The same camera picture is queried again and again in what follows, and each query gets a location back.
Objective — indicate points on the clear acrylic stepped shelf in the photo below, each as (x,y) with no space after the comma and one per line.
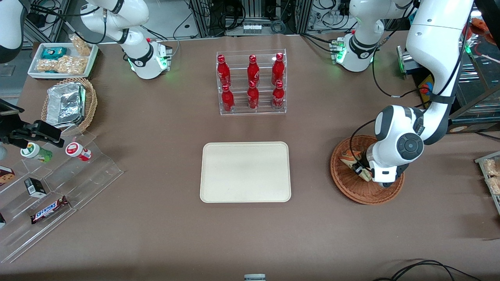
(90,179)

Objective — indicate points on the white snack tray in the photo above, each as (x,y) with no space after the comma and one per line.
(91,62)

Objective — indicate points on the white tray with grey rim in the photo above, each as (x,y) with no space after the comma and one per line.
(486,156)

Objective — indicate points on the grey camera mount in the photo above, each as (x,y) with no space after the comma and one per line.
(254,277)

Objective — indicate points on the red white-capped cup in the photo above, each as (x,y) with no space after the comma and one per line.
(78,151)

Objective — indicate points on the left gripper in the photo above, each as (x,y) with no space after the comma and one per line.
(366,162)

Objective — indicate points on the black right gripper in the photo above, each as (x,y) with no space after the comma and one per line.
(8,130)

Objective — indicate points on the aluminium foil container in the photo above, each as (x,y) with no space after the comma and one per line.
(64,105)

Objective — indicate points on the cream rectangular serving tray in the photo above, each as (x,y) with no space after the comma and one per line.
(245,171)

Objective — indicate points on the clear acrylic bottle rack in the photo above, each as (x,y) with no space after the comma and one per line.
(252,111)

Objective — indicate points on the red emergency stop button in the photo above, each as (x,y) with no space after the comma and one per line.
(425,89)

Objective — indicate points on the large clear peanut bag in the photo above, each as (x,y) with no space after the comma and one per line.
(64,65)

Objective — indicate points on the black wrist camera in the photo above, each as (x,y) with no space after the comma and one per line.
(360,169)

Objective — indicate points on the white power strip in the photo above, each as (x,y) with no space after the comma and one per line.
(252,27)

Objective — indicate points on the teal snack packet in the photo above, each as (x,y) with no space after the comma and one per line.
(54,52)

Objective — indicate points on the round brown wicker basket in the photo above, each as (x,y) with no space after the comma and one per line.
(351,187)

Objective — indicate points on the small black box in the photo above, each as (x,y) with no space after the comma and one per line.
(36,187)

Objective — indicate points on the black machine with yellow panel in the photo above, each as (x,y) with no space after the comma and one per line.
(476,93)

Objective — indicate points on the triangle sandwich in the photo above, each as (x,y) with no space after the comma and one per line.
(347,157)

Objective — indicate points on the small clear peanut bag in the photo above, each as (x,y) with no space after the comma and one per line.
(82,45)

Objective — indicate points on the cookie box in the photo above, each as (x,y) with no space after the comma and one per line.
(6,176)

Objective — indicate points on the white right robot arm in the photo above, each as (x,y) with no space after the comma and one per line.
(117,19)

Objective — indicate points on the oval light wicker basket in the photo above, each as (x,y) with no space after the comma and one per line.
(90,105)

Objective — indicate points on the red cola bottle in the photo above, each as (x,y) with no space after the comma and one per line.
(252,97)
(253,71)
(227,99)
(277,69)
(278,96)
(223,72)

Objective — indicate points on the clear snack bag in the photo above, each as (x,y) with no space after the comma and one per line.
(491,168)
(495,185)

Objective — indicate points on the Snickers chocolate bar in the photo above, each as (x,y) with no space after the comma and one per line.
(49,210)

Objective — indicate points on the green white-capped cup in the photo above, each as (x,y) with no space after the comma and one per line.
(37,153)

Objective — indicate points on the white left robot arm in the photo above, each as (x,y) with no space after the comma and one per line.
(433,39)

